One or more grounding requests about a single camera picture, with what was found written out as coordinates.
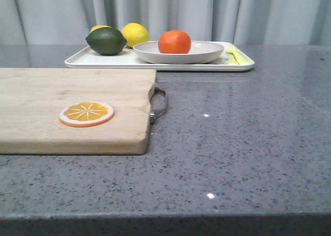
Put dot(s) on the beige round plate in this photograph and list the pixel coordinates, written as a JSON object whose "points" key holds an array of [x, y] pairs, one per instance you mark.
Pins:
{"points": [[201, 52]]}

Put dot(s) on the orange fruit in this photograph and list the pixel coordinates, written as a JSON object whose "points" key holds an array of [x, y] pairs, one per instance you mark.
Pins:
{"points": [[174, 42]]}

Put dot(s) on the white bear-print tray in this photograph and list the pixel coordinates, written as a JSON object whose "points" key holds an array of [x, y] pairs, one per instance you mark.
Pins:
{"points": [[88, 58]]}

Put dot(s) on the orange slice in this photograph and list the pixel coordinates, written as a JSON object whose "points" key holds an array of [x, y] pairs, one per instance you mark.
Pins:
{"points": [[86, 114]]}

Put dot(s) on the front yellow lemon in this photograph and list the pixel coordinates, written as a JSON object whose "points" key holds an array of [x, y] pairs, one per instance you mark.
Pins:
{"points": [[135, 33]]}

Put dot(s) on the yellow lemon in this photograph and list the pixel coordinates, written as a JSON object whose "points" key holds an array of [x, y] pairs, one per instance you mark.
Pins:
{"points": [[98, 27], [135, 33]]}

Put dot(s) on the yellow utensil left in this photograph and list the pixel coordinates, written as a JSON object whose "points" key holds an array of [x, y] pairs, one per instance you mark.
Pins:
{"points": [[231, 58]]}

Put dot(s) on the yellow utensil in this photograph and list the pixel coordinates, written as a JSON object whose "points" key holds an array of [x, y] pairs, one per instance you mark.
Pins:
{"points": [[242, 60], [231, 58]]}

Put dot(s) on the yellow utensil right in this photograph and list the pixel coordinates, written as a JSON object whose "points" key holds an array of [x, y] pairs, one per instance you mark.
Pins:
{"points": [[242, 60]]}

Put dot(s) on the green lime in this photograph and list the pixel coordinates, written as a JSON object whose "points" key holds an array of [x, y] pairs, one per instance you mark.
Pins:
{"points": [[106, 41]]}

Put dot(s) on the rear yellow lemon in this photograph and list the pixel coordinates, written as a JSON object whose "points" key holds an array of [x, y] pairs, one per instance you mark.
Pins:
{"points": [[98, 27]]}

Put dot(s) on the wooden cutting board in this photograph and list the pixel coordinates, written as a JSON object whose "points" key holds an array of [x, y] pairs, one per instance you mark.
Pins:
{"points": [[32, 99]]}

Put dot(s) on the grey curtain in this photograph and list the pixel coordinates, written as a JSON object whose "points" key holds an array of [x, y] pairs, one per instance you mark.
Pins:
{"points": [[243, 22]]}

